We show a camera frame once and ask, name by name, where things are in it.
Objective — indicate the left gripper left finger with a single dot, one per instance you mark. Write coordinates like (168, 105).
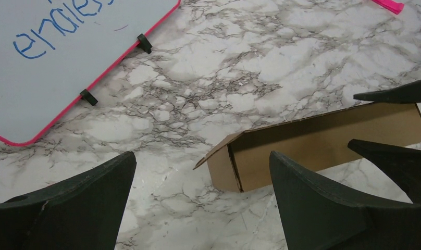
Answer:
(82, 212)

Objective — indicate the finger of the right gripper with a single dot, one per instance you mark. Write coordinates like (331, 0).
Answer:
(406, 94)
(402, 165)

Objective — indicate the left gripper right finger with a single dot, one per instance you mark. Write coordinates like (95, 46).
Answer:
(319, 213)

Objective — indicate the brown cardboard box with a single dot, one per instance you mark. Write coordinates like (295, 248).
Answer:
(240, 162)

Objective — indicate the pink highlighter marker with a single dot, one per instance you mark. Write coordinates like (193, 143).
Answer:
(390, 5)

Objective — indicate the pink framed whiteboard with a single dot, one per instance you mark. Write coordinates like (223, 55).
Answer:
(53, 52)

